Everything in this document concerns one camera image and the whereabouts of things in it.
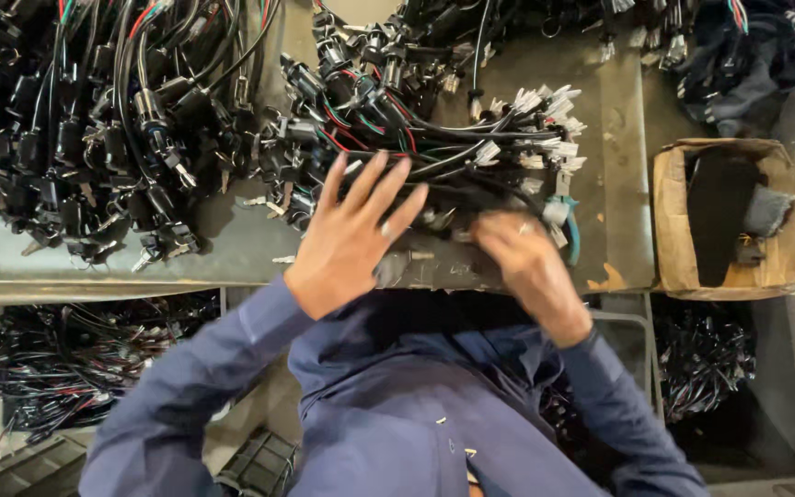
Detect person's right hand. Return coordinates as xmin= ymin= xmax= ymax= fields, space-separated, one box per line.
xmin=470 ymin=210 xmax=595 ymax=349

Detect person's left hand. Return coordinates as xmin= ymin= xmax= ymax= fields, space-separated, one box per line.
xmin=283 ymin=150 xmax=430 ymax=322

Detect bundle of wired ignition switches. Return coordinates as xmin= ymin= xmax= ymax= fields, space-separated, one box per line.
xmin=258 ymin=52 xmax=588 ymax=239

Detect grey plastic crate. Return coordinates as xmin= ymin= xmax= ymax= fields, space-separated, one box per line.
xmin=541 ymin=293 xmax=665 ymax=484

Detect brown cardboard box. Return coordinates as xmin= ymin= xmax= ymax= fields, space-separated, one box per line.
xmin=651 ymin=137 xmax=795 ymax=302

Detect person's blue shirt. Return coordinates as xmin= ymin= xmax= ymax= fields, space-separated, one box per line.
xmin=286 ymin=290 xmax=612 ymax=497

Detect grey cloth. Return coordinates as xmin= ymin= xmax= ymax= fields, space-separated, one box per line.
xmin=743 ymin=185 xmax=795 ymax=240

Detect dark striped cloth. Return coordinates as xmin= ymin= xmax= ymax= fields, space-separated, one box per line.
xmin=670 ymin=0 xmax=795 ymax=139

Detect black plastic crate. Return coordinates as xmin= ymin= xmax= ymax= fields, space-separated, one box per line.
xmin=214 ymin=427 xmax=300 ymax=497
xmin=0 ymin=431 xmax=89 ymax=497

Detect large pile of black switches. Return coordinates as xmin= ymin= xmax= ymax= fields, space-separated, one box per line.
xmin=0 ymin=0 xmax=282 ymax=272

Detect teal-handled cutting pliers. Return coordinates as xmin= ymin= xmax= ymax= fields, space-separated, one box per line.
xmin=542 ymin=195 xmax=582 ymax=267

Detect heap of switch harnesses with keys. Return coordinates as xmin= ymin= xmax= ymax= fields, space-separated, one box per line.
xmin=311 ymin=0 xmax=705 ymax=104

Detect dark bin of wire harnesses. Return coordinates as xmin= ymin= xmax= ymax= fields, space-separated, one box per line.
xmin=651 ymin=295 xmax=795 ymax=479

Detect crate of loose wire harnesses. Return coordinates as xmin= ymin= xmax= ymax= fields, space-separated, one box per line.
xmin=0 ymin=290 xmax=225 ymax=446

